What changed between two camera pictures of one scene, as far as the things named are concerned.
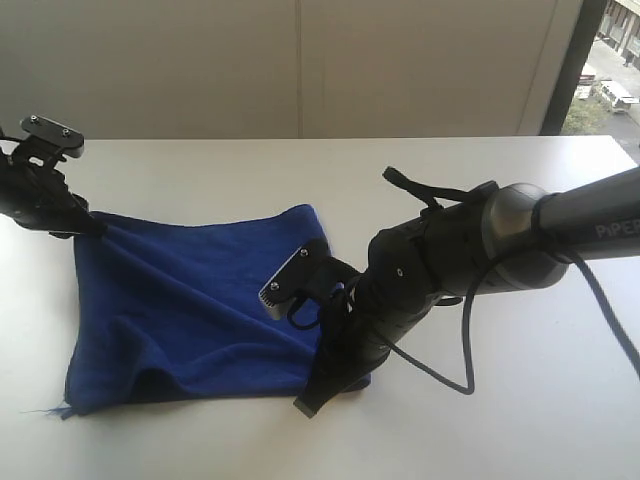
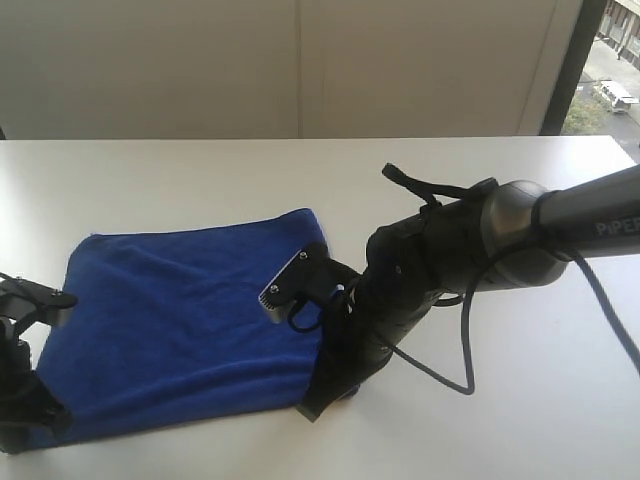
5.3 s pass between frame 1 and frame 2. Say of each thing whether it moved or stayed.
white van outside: stayed
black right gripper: stayed
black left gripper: moved
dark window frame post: stayed
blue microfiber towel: moved
